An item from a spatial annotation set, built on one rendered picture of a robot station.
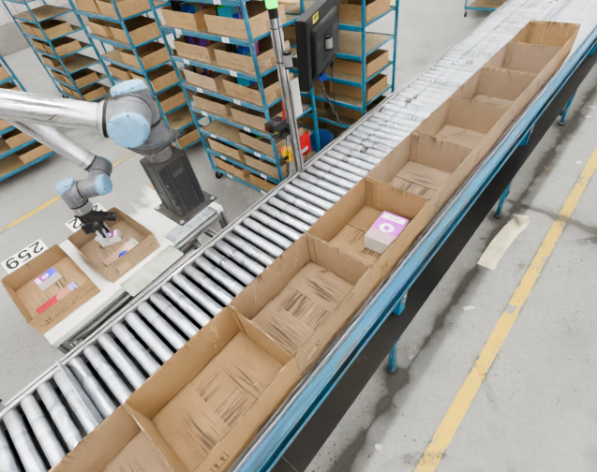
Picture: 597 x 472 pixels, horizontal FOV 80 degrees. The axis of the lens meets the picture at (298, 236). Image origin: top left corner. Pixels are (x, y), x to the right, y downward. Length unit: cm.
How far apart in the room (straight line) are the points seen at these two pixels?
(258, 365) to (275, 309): 21
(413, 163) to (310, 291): 89
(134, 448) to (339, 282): 83
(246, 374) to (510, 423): 140
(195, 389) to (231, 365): 13
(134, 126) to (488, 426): 210
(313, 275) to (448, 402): 109
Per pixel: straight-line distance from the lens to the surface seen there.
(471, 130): 218
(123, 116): 159
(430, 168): 187
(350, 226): 156
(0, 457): 176
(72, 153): 195
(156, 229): 206
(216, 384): 127
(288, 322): 129
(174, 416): 128
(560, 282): 274
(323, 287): 136
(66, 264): 217
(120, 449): 133
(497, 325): 242
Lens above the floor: 200
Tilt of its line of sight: 46 degrees down
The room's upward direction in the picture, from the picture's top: 12 degrees counter-clockwise
